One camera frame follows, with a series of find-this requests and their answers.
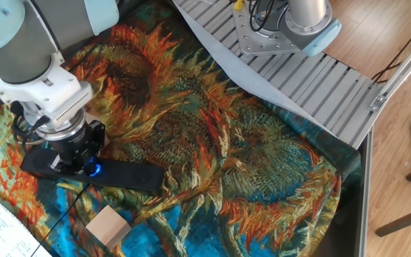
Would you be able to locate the sunflower painting tablecloth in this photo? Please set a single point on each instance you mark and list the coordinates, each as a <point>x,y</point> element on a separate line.
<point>209,160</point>

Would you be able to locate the yellow plastic piece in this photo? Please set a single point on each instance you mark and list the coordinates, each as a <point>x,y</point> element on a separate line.
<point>238,4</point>

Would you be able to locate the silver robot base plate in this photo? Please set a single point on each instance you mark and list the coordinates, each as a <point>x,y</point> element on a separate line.
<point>248,39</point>

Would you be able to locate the aluminium frame rail with bracket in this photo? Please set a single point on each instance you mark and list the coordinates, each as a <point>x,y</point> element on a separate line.
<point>401,73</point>

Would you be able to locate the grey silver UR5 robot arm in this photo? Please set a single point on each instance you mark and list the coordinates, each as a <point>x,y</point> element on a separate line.
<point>20,46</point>

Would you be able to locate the black soundbar speaker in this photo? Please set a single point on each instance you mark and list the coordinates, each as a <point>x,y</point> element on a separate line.
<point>130,176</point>

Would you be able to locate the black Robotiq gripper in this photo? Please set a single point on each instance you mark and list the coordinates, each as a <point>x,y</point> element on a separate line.
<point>71,144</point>

